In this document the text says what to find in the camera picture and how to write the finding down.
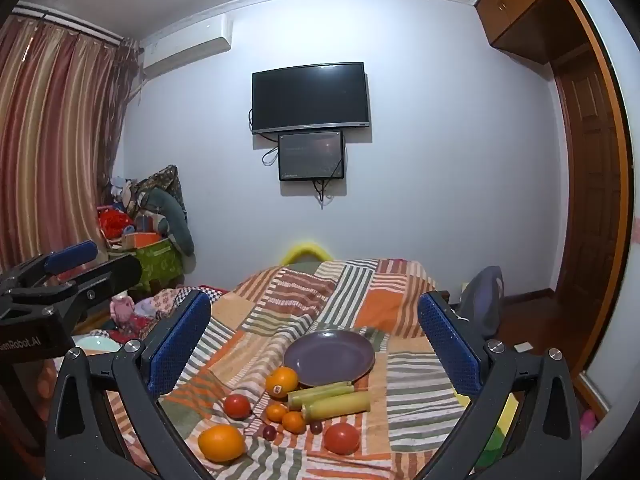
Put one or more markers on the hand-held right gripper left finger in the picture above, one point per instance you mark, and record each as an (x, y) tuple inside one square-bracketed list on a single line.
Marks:
[(180, 345)]

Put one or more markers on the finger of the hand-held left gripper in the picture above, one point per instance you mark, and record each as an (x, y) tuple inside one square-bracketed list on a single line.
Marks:
[(70, 256), (112, 272)]

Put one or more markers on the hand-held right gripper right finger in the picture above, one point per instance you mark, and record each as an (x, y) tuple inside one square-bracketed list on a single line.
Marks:
[(450, 345)]

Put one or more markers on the red tomato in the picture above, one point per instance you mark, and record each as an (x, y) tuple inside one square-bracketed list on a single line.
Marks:
[(237, 406), (342, 438)]

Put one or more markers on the large plain orange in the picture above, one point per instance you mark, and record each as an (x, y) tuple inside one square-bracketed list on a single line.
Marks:
[(221, 442)]

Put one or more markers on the large orange with sticker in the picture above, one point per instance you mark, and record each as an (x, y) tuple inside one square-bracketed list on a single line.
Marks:
[(281, 381)]

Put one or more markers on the small tangerine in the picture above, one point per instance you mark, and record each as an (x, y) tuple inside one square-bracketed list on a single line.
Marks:
[(275, 412), (293, 421)]

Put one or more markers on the purple plate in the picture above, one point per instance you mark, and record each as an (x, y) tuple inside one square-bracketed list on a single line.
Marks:
[(330, 357)]

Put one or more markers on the dark red grape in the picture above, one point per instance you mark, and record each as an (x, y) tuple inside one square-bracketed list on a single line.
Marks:
[(269, 431), (316, 427)]

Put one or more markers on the thick yellow sugarcane piece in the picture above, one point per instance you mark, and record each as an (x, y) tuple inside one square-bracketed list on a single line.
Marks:
[(337, 404)]

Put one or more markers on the thin green sugarcane piece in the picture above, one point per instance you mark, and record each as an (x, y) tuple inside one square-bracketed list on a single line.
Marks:
[(320, 392)]

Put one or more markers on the pink plush toy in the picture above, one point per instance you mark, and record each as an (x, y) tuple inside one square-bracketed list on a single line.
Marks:
[(122, 310)]

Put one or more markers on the floral cloth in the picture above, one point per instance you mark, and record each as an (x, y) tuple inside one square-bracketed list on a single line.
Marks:
[(162, 305)]

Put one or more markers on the orange box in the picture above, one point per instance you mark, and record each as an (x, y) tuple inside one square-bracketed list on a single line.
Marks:
[(142, 238)]

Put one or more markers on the red bag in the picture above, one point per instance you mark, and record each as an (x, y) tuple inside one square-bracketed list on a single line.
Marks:
[(114, 222)]

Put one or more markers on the grey purple chair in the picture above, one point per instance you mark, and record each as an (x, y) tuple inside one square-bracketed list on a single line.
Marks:
[(485, 300)]

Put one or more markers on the teal bowl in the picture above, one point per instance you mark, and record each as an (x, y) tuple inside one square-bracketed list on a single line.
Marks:
[(97, 345)]

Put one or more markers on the white card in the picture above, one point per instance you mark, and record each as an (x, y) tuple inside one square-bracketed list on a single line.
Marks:
[(524, 346)]

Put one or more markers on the grey bolster pillow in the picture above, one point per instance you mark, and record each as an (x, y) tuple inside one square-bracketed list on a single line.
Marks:
[(175, 215)]

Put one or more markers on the yellow green bed sheet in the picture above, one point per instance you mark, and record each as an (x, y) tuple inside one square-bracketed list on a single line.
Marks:
[(495, 435)]

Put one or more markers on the dark patterned cushion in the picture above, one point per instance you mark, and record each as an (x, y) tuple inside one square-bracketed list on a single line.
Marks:
[(162, 177)]

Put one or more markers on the striped red curtain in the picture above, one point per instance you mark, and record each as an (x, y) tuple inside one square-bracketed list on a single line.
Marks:
[(50, 135)]

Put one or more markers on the striped patchwork blanket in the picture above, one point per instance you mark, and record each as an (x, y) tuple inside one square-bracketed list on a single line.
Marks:
[(320, 300)]

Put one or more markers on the yellow foam cushion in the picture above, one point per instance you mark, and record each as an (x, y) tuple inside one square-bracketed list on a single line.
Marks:
[(306, 250)]

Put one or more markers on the wooden door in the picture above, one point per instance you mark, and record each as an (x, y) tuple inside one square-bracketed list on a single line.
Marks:
[(587, 185)]

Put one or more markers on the white air conditioner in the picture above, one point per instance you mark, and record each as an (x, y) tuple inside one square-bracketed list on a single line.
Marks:
[(185, 45)]

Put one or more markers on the wooden overhead cabinet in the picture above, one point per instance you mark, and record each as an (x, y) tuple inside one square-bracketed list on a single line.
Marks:
[(525, 5)]

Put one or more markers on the small black wall monitor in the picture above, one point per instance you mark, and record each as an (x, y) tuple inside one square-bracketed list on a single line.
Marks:
[(311, 156)]

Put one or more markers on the black wall television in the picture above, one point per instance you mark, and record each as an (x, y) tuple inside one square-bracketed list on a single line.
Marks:
[(310, 97)]

